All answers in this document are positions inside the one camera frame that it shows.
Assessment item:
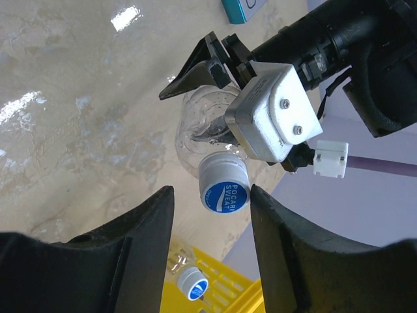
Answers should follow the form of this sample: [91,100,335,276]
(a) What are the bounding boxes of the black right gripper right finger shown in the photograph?
[250,186,416,312]

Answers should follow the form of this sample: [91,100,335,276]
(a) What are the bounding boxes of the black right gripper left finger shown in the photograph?
[1,186,175,312]

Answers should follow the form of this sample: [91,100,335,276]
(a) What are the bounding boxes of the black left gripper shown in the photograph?
[159,32,256,100]

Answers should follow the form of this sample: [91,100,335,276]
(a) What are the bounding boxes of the clear plastic bottle small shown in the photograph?
[175,83,248,178]

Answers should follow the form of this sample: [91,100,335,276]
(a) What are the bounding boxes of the blue white cap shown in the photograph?
[176,266,209,301]
[198,152,250,215]

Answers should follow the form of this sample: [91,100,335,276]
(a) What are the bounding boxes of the clear plastic bottle large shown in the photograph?
[165,249,195,284]

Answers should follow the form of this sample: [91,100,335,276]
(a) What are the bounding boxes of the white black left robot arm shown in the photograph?
[159,1,416,137]

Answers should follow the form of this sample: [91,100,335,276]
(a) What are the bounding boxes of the blue silver flat box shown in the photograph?
[221,0,267,25]

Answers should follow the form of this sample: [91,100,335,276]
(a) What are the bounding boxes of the yellow plastic shopping basket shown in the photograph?
[160,236,265,312]

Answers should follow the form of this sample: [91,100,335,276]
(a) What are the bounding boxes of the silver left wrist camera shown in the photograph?
[225,61,323,163]

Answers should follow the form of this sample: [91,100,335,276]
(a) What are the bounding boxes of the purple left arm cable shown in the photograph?
[312,140,417,179]

